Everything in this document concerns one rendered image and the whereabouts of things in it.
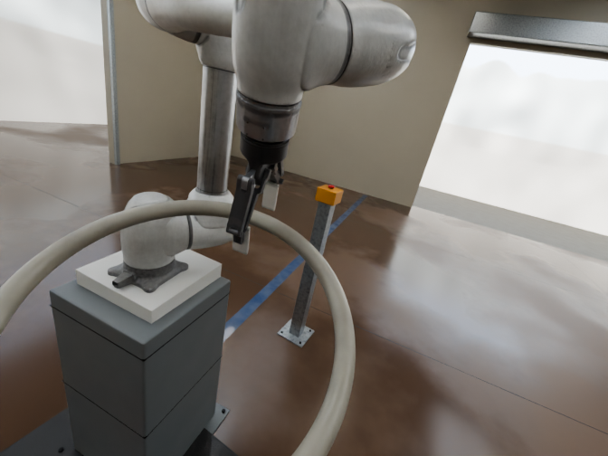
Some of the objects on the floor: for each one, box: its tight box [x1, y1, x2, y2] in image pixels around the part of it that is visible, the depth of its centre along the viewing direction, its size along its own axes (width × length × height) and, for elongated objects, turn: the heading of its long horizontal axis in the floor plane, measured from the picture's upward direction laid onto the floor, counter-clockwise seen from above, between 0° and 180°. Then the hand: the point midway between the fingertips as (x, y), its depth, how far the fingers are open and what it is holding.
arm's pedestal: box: [50, 276, 231, 456], centre depth 116 cm, size 50×50×80 cm
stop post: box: [277, 185, 344, 347], centre depth 186 cm, size 20×20×109 cm
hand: (255, 223), depth 58 cm, fingers open, 13 cm apart
